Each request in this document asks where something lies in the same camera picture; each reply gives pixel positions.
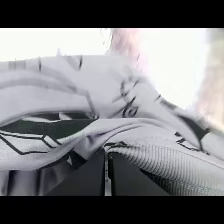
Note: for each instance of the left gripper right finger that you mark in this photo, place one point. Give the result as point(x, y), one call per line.
point(131, 181)

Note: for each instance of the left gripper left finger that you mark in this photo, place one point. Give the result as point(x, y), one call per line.
point(85, 181)

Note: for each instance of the grey printed garment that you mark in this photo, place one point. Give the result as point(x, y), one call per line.
point(83, 100)

